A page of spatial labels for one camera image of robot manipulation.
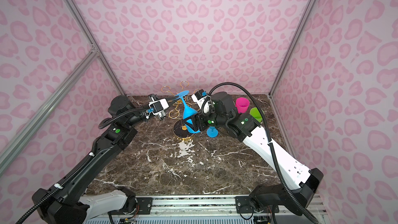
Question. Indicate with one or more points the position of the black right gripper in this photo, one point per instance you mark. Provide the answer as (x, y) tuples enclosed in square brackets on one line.
[(199, 116)]

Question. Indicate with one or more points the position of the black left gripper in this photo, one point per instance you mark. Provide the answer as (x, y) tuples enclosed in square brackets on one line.
[(166, 110)]

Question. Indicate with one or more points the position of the blue wine glass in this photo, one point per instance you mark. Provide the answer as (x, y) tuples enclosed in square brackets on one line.
[(212, 132), (188, 113)]

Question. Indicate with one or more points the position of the magenta wine glass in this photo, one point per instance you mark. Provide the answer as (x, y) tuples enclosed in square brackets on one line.
[(242, 104)]

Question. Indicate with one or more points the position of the green wine glass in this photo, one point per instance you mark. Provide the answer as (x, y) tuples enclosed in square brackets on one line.
[(257, 114)]

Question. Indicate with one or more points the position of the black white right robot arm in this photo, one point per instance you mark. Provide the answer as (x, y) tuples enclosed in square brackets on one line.
[(298, 183)]

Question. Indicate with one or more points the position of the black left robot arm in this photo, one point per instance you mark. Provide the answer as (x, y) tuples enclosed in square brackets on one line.
[(64, 203)]

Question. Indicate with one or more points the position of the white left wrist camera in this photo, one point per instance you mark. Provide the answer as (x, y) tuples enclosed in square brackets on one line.
[(159, 109)]

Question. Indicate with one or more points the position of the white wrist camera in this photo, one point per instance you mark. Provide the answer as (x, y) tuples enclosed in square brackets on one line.
[(202, 99), (159, 109)]

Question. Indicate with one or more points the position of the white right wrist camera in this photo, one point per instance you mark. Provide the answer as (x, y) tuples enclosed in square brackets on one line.
[(202, 99)]

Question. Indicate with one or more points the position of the gold wire glass rack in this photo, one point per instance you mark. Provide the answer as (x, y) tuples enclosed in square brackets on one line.
[(179, 129)]

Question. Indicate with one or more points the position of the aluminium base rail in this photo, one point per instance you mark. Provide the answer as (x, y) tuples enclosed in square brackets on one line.
[(187, 209)]

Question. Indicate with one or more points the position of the aluminium frame left post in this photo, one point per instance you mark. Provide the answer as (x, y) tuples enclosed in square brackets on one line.
[(82, 23)]

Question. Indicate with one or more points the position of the aluminium frame post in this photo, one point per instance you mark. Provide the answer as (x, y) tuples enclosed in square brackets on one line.
[(82, 23), (303, 21)]

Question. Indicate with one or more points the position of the aluminium frame right post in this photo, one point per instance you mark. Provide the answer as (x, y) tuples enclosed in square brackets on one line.
[(303, 21)]

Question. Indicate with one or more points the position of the aluminium frame left diagonal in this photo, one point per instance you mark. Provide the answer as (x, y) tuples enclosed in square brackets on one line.
[(21, 139)]

